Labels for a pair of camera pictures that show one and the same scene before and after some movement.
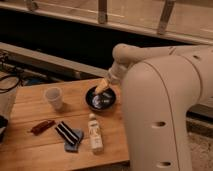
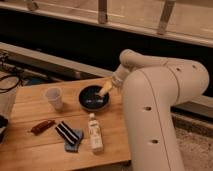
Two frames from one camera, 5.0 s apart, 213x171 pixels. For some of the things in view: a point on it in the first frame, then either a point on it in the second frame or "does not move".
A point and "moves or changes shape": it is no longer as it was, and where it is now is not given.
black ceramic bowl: x=100 y=101 moves or changes shape
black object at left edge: x=3 y=126 does not move
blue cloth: x=74 y=147 does not move
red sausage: x=42 y=127 does not move
